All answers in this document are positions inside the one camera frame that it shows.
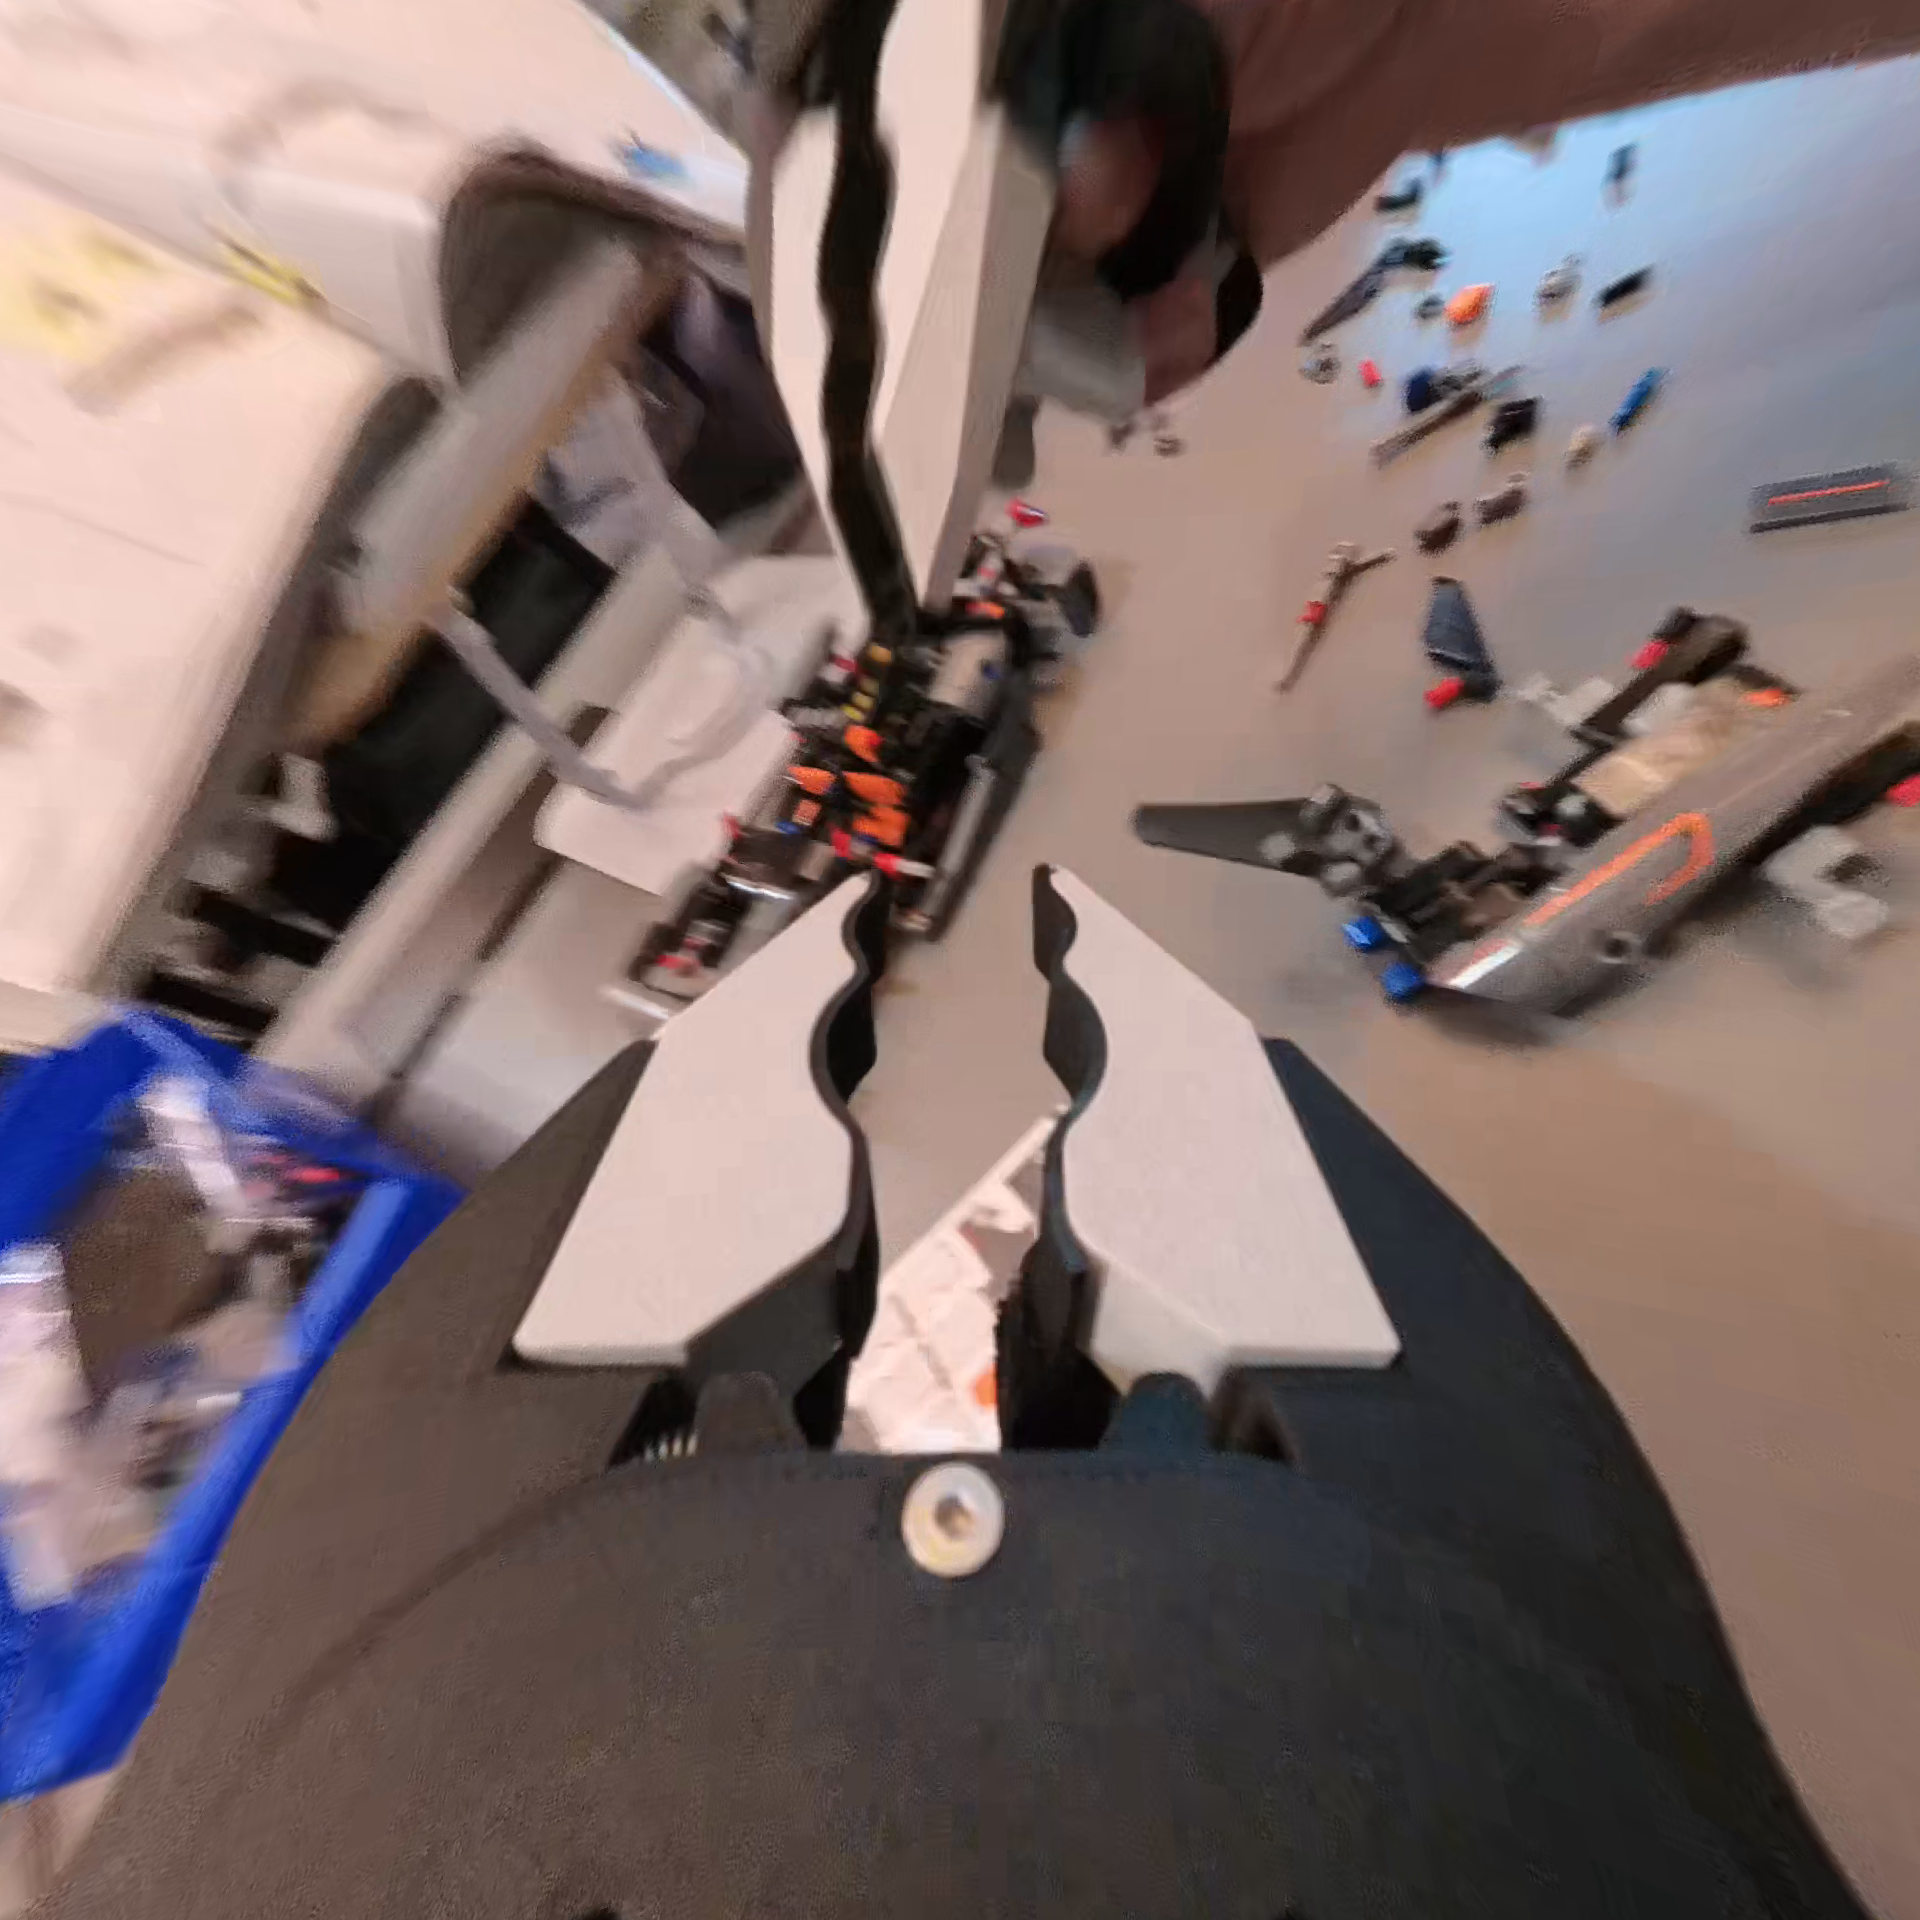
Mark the light grey lego connector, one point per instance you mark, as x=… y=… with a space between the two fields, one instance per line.
x=1823 y=886

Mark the scattered small lego pieces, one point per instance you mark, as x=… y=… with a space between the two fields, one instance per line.
x=1467 y=305

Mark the clear plastic bags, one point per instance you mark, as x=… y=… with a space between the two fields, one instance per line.
x=150 y=1274

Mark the black lego tile red stripe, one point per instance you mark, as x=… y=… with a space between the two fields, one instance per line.
x=1829 y=497

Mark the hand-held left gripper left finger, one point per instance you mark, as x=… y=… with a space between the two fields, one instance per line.
x=705 y=1186

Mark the grey lego assembly orange stripe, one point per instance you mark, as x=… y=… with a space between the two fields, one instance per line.
x=1591 y=898

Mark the person's right hand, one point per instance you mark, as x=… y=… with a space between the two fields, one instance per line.
x=1337 y=106

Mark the small black lego panel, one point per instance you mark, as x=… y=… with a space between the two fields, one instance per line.
x=1459 y=630

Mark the lego car chassis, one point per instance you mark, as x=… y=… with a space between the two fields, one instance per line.
x=900 y=749

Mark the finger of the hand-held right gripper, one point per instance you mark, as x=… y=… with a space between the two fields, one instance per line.
x=795 y=270
x=968 y=270

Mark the blue plastic bin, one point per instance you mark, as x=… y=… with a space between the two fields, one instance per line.
x=88 y=1649

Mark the grey lego axle red bushes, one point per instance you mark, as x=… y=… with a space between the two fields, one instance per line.
x=1327 y=609

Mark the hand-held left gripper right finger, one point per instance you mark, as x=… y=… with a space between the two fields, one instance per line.
x=1201 y=1200

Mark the white stand base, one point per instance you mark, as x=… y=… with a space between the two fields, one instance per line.
x=661 y=782

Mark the person's right forearm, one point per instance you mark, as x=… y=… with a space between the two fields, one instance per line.
x=1725 y=43

